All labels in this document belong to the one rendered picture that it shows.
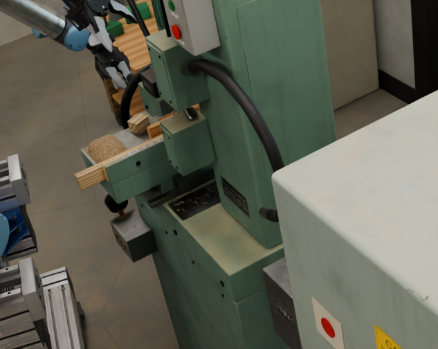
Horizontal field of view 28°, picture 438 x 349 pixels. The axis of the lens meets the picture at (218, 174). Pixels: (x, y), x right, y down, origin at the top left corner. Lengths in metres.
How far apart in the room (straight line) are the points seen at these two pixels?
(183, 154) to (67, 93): 2.57
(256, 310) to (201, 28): 0.72
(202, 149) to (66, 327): 1.02
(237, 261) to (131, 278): 1.30
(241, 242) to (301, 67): 0.46
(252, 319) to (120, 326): 1.07
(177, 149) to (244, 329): 0.46
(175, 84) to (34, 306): 0.66
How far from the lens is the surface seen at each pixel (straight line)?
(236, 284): 1.97
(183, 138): 1.94
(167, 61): 1.80
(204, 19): 1.67
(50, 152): 4.06
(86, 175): 2.13
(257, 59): 1.72
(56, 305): 2.89
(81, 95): 4.44
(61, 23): 2.52
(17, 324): 2.17
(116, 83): 2.56
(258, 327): 2.09
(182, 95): 1.84
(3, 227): 1.96
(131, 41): 3.62
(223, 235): 2.05
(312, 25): 1.78
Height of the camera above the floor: 2.11
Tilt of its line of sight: 36 degrees down
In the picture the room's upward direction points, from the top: 13 degrees counter-clockwise
